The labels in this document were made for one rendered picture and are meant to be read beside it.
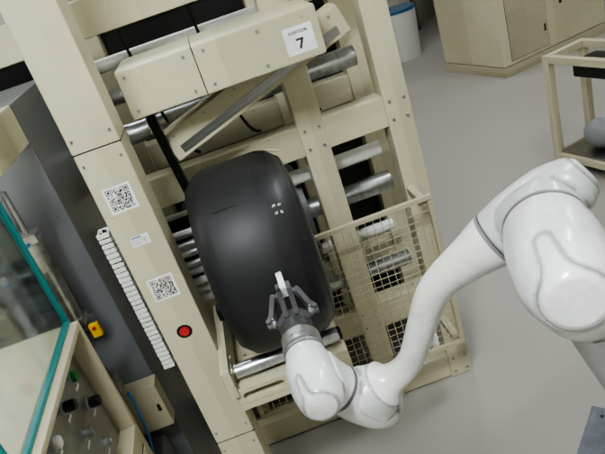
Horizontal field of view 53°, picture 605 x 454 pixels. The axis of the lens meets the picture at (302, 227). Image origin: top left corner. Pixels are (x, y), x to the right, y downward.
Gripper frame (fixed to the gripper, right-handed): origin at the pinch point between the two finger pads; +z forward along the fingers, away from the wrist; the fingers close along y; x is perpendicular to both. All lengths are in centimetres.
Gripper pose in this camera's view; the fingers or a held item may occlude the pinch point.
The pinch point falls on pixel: (282, 284)
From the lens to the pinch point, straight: 153.6
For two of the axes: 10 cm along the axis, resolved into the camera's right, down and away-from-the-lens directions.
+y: -9.4, 3.5, -0.4
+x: 2.7, 7.9, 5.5
